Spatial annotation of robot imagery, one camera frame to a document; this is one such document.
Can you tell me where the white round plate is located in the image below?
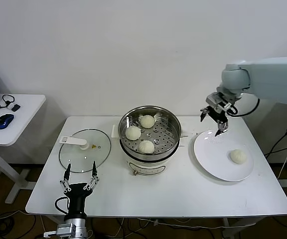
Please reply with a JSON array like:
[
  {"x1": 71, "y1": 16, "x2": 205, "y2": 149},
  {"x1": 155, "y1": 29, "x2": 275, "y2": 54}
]
[{"x1": 193, "y1": 129, "x2": 255, "y2": 182}]

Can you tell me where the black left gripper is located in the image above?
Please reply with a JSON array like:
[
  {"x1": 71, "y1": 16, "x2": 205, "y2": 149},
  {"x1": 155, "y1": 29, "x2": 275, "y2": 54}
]
[{"x1": 59, "y1": 161, "x2": 101, "y2": 220}]

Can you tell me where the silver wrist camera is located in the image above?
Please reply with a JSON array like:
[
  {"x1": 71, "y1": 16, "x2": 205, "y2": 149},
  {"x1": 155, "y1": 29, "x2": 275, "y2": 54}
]
[
  {"x1": 206, "y1": 92, "x2": 225, "y2": 110},
  {"x1": 43, "y1": 223, "x2": 71, "y2": 237}
]

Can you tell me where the stainless steel steamer basket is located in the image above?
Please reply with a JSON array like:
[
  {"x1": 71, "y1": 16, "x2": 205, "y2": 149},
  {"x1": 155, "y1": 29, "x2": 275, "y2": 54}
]
[{"x1": 118, "y1": 106, "x2": 182, "y2": 161}]

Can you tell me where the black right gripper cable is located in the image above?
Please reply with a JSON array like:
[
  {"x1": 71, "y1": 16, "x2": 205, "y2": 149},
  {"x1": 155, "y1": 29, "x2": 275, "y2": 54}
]
[{"x1": 227, "y1": 98, "x2": 261, "y2": 118}]

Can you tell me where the black cable with white plug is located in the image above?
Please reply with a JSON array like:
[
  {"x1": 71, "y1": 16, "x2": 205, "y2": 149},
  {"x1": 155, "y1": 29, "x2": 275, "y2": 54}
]
[{"x1": 0, "y1": 94, "x2": 16, "y2": 111}]

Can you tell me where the blue black computer mouse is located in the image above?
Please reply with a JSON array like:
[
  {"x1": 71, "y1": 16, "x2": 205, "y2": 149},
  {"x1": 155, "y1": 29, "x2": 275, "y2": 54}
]
[{"x1": 0, "y1": 113, "x2": 15, "y2": 130}]

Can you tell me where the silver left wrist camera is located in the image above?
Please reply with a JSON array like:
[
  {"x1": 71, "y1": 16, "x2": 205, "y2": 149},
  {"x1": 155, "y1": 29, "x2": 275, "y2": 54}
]
[{"x1": 43, "y1": 223, "x2": 71, "y2": 237}]

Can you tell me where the white table leg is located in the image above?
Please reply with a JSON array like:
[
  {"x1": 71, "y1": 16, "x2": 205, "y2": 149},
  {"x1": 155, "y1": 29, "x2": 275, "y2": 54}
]
[{"x1": 222, "y1": 217, "x2": 243, "y2": 239}]

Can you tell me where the glass lid with white handle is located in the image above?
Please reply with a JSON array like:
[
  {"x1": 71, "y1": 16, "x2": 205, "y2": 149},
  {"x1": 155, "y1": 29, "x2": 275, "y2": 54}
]
[{"x1": 58, "y1": 128, "x2": 112, "y2": 174}]

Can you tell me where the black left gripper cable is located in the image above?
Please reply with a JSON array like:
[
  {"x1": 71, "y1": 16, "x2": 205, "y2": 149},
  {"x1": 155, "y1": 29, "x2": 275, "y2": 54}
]
[{"x1": 54, "y1": 196, "x2": 71, "y2": 215}]

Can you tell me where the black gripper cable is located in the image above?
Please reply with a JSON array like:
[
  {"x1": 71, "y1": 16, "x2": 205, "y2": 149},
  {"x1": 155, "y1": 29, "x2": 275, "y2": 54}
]
[
  {"x1": 227, "y1": 98, "x2": 261, "y2": 118},
  {"x1": 54, "y1": 196, "x2": 71, "y2": 215}
]

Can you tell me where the white side table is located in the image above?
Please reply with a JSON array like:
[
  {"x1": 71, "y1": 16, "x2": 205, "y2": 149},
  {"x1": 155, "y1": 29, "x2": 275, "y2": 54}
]
[{"x1": 0, "y1": 94, "x2": 47, "y2": 205}]

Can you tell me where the white steamed baozi bun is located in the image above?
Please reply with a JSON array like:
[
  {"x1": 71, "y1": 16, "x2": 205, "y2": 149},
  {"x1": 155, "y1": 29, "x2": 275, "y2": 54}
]
[
  {"x1": 229, "y1": 148, "x2": 248, "y2": 165},
  {"x1": 140, "y1": 115, "x2": 155, "y2": 129},
  {"x1": 138, "y1": 139, "x2": 155, "y2": 154},
  {"x1": 125, "y1": 125, "x2": 142, "y2": 141}
]

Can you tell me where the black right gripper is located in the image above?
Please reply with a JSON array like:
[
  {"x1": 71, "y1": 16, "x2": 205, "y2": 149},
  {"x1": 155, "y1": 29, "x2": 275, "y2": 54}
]
[{"x1": 200, "y1": 106, "x2": 230, "y2": 137}]

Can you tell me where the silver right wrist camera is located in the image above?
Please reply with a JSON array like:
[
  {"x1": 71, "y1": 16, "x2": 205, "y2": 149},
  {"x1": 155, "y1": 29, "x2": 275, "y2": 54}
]
[{"x1": 206, "y1": 92, "x2": 225, "y2": 110}]

